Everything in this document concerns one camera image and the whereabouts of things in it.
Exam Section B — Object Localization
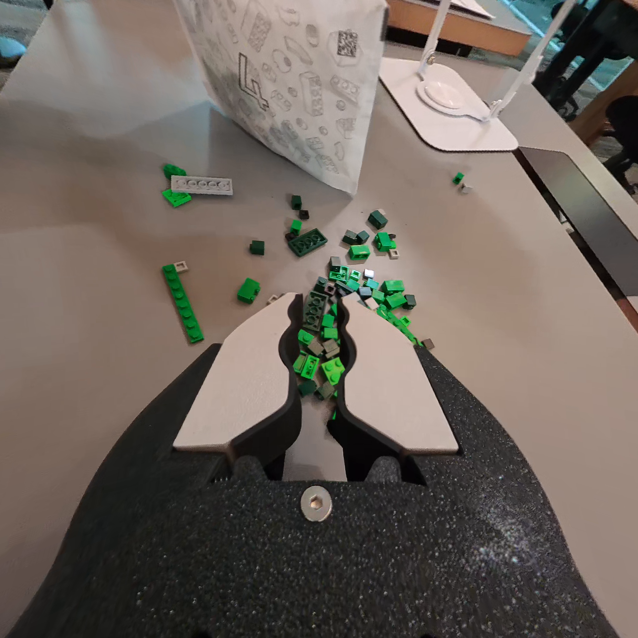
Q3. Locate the long narrow green plate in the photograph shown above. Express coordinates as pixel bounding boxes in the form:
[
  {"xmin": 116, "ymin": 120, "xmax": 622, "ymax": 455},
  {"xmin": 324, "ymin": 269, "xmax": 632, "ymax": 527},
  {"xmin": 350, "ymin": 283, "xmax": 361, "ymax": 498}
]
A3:
[{"xmin": 161, "ymin": 264, "xmax": 205, "ymax": 346}]

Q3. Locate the light grey holed plate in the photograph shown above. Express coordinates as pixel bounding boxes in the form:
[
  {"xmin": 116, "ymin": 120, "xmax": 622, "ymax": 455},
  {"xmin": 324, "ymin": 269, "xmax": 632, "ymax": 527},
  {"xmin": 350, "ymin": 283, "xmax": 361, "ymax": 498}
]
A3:
[{"xmin": 170, "ymin": 175, "xmax": 234, "ymax": 196}]

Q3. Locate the pile of green toy bricks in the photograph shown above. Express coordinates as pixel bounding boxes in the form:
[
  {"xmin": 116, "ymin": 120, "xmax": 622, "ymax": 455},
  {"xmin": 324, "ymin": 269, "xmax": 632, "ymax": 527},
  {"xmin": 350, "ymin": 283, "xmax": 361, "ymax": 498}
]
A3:
[{"xmin": 161, "ymin": 163, "xmax": 437, "ymax": 422}]

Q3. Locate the white book stand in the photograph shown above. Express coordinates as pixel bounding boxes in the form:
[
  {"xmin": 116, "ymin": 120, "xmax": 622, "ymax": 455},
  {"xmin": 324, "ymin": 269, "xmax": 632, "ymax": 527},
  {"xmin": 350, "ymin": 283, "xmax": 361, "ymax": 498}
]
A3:
[{"xmin": 378, "ymin": 0, "xmax": 579, "ymax": 152}]

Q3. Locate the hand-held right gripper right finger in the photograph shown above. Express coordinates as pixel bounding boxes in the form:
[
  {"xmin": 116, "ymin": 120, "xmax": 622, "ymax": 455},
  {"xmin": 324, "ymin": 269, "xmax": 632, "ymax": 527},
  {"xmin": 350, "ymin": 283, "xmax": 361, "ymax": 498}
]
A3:
[{"xmin": 326, "ymin": 293, "xmax": 460, "ymax": 482}]

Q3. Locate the grey desk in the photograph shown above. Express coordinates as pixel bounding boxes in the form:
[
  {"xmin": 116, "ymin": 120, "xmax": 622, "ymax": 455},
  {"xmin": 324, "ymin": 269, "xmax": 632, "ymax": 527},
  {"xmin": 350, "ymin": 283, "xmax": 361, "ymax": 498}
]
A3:
[{"xmin": 0, "ymin": 0, "xmax": 638, "ymax": 634}]

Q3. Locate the black office chair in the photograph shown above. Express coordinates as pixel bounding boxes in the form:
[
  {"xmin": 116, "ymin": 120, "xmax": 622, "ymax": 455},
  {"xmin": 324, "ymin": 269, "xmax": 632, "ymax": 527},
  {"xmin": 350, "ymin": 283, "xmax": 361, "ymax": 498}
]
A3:
[{"xmin": 600, "ymin": 95, "xmax": 638, "ymax": 196}]

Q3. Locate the white printed paper bag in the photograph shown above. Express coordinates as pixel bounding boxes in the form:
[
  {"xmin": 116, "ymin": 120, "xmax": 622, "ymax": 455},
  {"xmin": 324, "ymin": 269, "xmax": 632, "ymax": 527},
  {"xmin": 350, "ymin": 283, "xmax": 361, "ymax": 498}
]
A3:
[{"xmin": 172, "ymin": 0, "xmax": 390, "ymax": 197}]

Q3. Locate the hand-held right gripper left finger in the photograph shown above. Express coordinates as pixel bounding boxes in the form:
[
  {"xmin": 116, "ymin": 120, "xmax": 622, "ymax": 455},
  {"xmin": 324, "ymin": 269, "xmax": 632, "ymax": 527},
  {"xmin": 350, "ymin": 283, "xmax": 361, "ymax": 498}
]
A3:
[{"xmin": 172, "ymin": 292, "xmax": 304, "ymax": 480}]

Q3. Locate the wooden background table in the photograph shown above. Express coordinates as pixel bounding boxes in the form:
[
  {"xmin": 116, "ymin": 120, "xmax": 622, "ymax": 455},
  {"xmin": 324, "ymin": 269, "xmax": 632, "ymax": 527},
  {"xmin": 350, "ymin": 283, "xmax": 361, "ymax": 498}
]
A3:
[{"xmin": 386, "ymin": 0, "xmax": 533, "ymax": 57}]

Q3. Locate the black desk cable cover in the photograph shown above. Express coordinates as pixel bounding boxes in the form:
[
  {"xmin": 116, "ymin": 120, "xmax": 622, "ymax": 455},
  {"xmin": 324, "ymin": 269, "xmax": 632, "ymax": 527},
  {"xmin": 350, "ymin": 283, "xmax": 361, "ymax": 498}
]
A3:
[{"xmin": 518, "ymin": 147, "xmax": 638, "ymax": 302}]

